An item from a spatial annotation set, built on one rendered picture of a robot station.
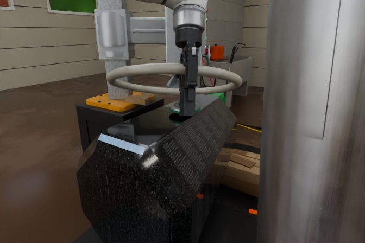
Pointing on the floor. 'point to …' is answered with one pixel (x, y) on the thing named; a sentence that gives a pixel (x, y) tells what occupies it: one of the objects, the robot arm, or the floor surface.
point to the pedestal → (106, 119)
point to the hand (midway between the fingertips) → (187, 104)
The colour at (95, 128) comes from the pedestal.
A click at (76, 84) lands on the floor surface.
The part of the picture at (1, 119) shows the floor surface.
